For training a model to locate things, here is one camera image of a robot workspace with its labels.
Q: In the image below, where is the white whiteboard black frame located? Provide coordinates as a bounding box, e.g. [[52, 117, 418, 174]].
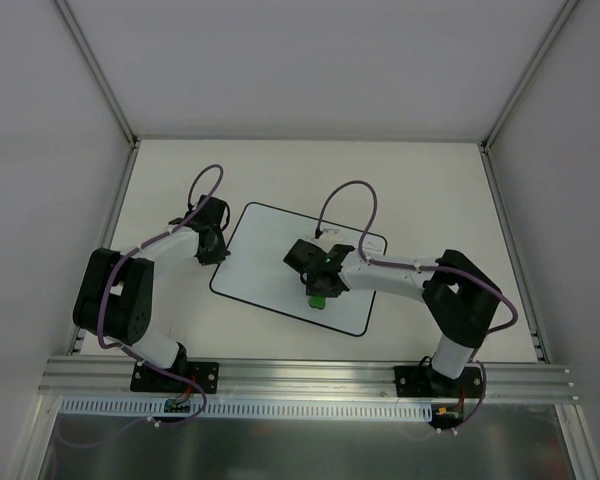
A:
[[210, 202, 375, 337]]

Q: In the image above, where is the right aluminium frame post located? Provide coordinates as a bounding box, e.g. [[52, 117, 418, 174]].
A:
[[479, 0, 581, 301]]

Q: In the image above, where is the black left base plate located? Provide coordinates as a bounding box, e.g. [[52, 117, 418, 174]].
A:
[[130, 361, 220, 394]]

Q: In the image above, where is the aluminium frame post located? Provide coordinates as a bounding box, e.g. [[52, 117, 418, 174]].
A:
[[479, 0, 581, 301], [52, 0, 140, 351]]

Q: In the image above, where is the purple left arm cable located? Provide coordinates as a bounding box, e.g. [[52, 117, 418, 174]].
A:
[[95, 163, 226, 417]]

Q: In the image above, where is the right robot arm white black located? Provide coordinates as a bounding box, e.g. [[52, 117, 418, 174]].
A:
[[283, 240, 505, 397]]

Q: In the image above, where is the green bone-shaped eraser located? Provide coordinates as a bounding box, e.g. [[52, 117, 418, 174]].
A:
[[308, 296, 327, 310]]

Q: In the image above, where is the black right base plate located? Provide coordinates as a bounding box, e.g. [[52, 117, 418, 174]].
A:
[[393, 365, 484, 399]]

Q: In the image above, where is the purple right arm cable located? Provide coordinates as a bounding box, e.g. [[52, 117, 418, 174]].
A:
[[313, 180, 519, 436]]

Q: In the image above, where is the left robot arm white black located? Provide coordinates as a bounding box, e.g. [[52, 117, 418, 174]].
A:
[[72, 196, 230, 394]]

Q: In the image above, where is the white slotted cable duct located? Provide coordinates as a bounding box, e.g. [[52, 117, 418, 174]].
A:
[[59, 396, 433, 423]]

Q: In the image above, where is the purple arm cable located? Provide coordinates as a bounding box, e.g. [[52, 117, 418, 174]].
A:
[[95, 163, 226, 417], [313, 180, 519, 436]]

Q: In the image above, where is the left aluminium frame post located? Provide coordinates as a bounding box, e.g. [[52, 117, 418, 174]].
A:
[[52, 0, 140, 351]]

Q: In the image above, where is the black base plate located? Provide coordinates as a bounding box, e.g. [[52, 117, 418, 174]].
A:
[[130, 361, 220, 394], [393, 365, 484, 399]]

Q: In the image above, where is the aluminium mounting rail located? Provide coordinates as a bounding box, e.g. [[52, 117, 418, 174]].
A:
[[38, 355, 582, 404]]

